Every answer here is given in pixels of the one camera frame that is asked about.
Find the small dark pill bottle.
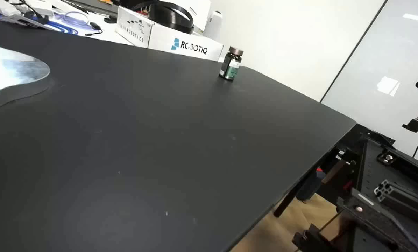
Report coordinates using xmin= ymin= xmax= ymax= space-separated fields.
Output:
xmin=219 ymin=46 xmax=244 ymax=82

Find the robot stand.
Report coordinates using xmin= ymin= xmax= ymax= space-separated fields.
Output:
xmin=292 ymin=123 xmax=418 ymax=252

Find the black round band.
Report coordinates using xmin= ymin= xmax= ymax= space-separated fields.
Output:
xmin=148 ymin=1 xmax=194 ymax=34

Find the white cardboard box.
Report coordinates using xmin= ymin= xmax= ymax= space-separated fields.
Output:
xmin=116 ymin=6 xmax=224 ymax=62

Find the black cable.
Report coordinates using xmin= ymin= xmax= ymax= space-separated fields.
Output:
xmin=85 ymin=22 xmax=104 ymax=37

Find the white power adapter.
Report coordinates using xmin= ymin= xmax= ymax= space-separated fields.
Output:
xmin=0 ymin=0 xmax=22 ymax=16

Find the grey flat device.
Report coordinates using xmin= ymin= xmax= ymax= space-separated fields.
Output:
xmin=0 ymin=14 xmax=57 ymax=31

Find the coil of clear tubing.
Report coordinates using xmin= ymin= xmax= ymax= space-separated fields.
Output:
xmin=57 ymin=10 xmax=90 ymax=27

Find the silver metal plate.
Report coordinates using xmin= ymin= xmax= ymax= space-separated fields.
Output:
xmin=0 ymin=41 xmax=51 ymax=112

